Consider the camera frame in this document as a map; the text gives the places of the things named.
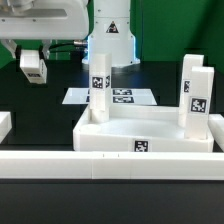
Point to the right white barrier block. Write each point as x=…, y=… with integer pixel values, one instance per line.
x=216, y=125

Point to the white desk top tray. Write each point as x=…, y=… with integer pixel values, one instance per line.
x=135, y=128

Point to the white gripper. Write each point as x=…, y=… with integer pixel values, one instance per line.
x=42, y=19

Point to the left white barrier block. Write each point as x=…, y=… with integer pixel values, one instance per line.
x=5, y=125

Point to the white barrier block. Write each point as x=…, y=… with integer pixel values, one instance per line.
x=216, y=125
x=5, y=125

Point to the marker tag sheet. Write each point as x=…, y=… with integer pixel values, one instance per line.
x=118, y=96

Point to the white front rail barrier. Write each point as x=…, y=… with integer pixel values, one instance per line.
x=108, y=165

